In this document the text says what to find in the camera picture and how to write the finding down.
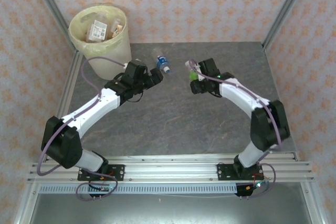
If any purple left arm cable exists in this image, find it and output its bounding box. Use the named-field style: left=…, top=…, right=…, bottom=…
left=36, top=56, right=129, bottom=201

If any right base circuit board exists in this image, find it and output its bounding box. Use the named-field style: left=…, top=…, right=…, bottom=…
left=235, top=180, right=266, bottom=199

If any black mount plate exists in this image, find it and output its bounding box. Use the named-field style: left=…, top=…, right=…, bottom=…
left=78, top=164, right=125, bottom=182
left=217, top=163, right=238, bottom=182

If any translucent yellowish bin liner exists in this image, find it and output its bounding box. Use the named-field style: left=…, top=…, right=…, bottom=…
left=67, top=3, right=131, bottom=63

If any black right mount plate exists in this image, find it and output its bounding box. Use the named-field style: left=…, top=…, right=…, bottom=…
left=217, top=163, right=238, bottom=182

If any aluminium left frame post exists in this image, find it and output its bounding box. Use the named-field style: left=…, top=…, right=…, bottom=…
left=27, top=0, right=81, bottom=56

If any left base circuit board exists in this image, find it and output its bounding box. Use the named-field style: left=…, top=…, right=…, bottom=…
left=88, top=182, right=116, bottom=199

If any black left mount plate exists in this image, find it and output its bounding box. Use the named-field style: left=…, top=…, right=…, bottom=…
left=78, top=164, right=125, bottom=182

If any aluminium frame post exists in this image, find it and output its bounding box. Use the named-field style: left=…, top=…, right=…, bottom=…
left=261, top=0, right=313, bottom=50
left=27, top=0, right=81, bottom=56

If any aluminium right frame post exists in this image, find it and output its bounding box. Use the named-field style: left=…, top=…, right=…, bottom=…
left=261, top=0, right=313, bottom=50

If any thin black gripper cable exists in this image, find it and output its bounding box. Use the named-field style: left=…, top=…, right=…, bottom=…
left=128, top=90, right=144, bottom=103

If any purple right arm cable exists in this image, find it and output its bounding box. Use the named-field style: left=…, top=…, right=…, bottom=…
left=189, top=60, right=283, bottom=198

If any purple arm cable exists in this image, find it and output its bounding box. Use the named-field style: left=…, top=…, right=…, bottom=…
left=189, top=60, right=283, bottom=198
left=36, top=56, right=129, bottom=201

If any cream plastic bin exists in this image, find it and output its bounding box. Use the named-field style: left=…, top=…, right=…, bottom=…
left=68, top=4, right=132, bottom=80

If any base circuit board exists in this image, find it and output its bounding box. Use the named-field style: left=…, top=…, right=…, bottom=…
left=235, top=180, right=266, bottom=199
left=88, top=182, right=116, bottom=199

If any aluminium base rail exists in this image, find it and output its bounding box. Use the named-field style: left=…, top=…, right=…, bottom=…
left=27, top=152, right=315, bottom=183

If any clear bottle with blue label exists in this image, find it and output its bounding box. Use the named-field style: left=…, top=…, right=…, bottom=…
left=156, top=55, right=171, bottom=74

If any grey slotted cable duct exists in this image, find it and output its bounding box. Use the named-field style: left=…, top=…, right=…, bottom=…
left=39, top=184, right=238, bottom=195

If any aluminium left side rail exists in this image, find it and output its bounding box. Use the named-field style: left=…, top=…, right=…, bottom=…
left=13, top=50, right=82, bottom=224

